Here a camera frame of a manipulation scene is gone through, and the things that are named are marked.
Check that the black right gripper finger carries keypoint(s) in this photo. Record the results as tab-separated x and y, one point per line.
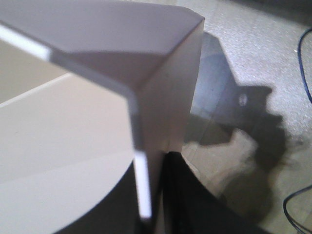
189	208

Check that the white plastic trash bin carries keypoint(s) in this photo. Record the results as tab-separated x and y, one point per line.
93	95

